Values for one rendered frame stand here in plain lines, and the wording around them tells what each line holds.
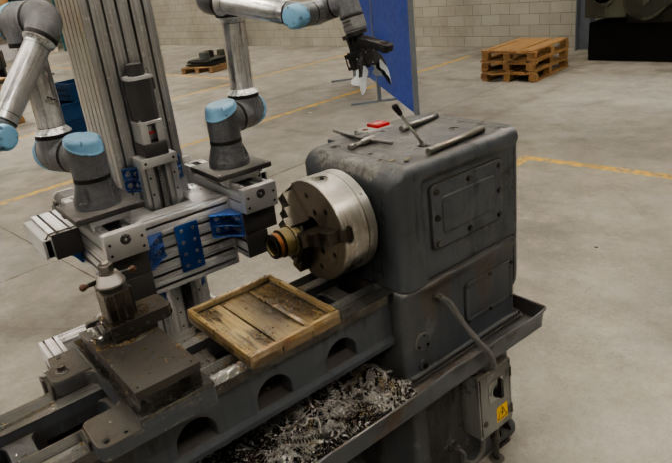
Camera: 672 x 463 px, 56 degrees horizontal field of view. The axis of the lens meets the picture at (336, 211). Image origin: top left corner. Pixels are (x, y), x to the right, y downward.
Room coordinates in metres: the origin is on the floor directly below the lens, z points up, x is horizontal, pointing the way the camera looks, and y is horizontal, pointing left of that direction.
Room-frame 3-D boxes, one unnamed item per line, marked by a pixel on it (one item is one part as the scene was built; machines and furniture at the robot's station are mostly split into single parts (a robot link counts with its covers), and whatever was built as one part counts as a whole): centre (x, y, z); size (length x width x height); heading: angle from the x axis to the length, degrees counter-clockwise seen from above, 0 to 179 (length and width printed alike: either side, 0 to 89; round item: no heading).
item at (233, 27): (2.38, 0.30, 1.54); 0.15 x 0.12 x 0.55; 148
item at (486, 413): (1.79, -0.44, 0.41); 0.34 x 0.17 x 0.82; 127
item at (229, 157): (2.26, 0.37, 1.21); 0.15 x 0.15 x 0.10
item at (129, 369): (1.39, 0.56, 0.95); 0.43 x 0.17 x 0.05; 37
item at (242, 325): (1.60, 0.25, 0.89); 0.36 x 0.30 x 0.04; 37
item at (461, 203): (2.02, -0.27, 1.06); 0.59 x 0.48 x 0.39; 127
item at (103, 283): (1.45, 0.59, 1.13); 0.08 x 0.08 x 0.03
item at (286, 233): (1.67, 0.16, 1.08); 0.09 x 0.09 x 0.09; 37
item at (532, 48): (9.38, -3.04, 0.22); 1.25 x 0.86 x 0.44; 137
